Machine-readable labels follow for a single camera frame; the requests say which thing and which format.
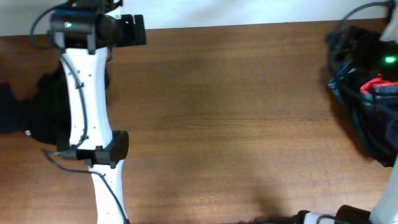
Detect black leggings red waistband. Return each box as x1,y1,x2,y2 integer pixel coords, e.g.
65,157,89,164
360,74,397,94

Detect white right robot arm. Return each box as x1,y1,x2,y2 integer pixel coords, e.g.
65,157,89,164
284,1,397,223

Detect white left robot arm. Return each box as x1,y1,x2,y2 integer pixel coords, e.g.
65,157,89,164
45,1,146,223

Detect dark blue jeans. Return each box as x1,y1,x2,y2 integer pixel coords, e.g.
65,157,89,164
328,62,397,167

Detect black garment pile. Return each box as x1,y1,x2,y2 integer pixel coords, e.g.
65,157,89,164
0,60,109,152

